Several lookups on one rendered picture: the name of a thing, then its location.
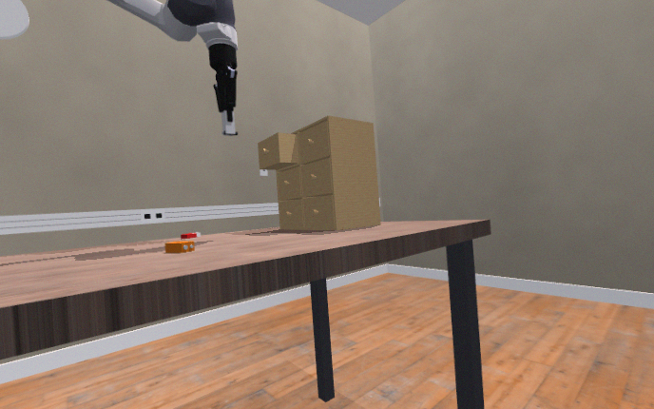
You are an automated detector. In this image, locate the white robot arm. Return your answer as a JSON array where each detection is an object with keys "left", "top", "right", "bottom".
[{"left": 107, "top": 0, "right": 238, "bottom": 51}]

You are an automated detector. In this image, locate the brown wooden drawer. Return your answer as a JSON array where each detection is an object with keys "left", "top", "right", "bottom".
[
  {"left": 278, "top": 167, "right": 301, "bottom": 199},
  {"left": 258, "top": 132, "right": 299, "bottom": 170},
  {"left": 298, "top": 121, "right": 330, "bottom": 162},
  {"left": 303, "top": 195, "right": 335, "bottom": 228},
  {"left": 279, "top": 199, "right": 304, "bottom": 228},
  {"left": 301, "top": 158, "right": 333, "bottom": 195}
]

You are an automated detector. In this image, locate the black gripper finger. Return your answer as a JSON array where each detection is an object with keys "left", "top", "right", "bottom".
[
  {"left": 214, "top": 74, "right": 224, "bottom": 131},
  {"left": 219, "top": 67, "right": 237, "bottom": 135}
]

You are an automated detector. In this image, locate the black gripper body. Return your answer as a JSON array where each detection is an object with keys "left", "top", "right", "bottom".
[{"left": 209, "top": 43, "right": 237, "bottom": 84}]

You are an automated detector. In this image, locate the brown wooden chest of drawers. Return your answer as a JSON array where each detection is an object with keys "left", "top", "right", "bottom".
[{"left": 276, "top": 116, "right": 381, "bottom": 230}]

